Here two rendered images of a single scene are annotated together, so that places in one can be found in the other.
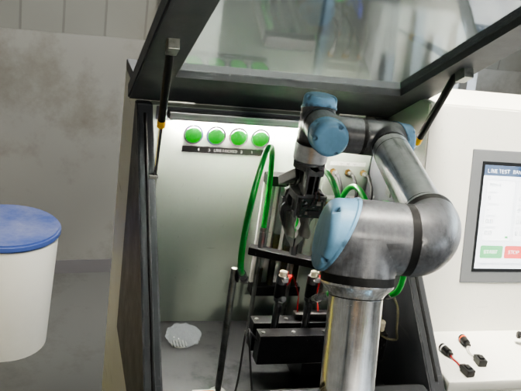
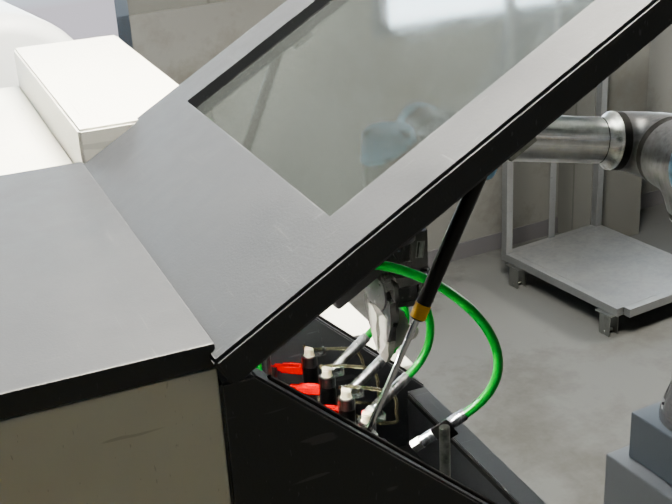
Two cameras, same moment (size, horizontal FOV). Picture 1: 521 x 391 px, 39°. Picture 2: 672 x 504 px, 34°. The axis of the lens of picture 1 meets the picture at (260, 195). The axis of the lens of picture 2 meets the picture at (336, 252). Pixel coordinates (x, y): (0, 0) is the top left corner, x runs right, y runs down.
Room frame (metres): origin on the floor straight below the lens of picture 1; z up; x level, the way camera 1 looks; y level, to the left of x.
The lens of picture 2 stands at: (1.74, 1.39, 2.04)
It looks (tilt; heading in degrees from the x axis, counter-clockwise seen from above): 23 degrees down; 266
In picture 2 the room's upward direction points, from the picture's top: 3 degrees counter-clockwise
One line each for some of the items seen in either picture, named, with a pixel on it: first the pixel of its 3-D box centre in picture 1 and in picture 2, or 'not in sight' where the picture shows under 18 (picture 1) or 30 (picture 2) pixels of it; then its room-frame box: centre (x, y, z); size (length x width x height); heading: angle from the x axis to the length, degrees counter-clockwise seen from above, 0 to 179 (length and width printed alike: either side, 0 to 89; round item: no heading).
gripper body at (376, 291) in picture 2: (306, 188); (396, 267); (1.54, -0.10, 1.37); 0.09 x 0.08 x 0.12; 18
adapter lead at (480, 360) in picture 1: (471, 349); not in sight; (1.60, -0.58, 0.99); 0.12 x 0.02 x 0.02; 13
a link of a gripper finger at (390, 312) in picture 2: (289, 208); (388, 312); (1.56, -0.07, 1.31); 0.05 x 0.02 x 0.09; 108
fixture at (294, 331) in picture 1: (314, 350); not in sight; (1.63, -0.20, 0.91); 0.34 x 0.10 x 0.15; 108
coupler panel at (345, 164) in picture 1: (342, 205); not in sight; (1.92, -0.23, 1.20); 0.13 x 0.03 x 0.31; 108
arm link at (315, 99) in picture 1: (317, 119); not in sight; (1.54, -0.10, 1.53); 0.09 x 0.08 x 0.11; 9
